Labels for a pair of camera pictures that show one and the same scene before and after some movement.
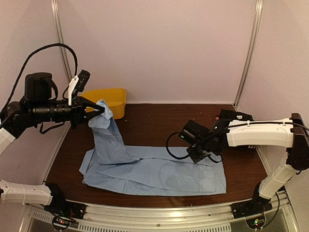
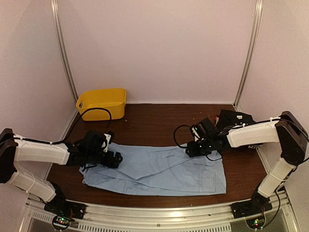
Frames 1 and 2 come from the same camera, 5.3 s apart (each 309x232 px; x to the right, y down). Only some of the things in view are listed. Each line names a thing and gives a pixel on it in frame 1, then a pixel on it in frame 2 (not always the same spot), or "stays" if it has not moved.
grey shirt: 256,146 stays
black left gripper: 78,106 -> 115,162
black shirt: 231,115 stays
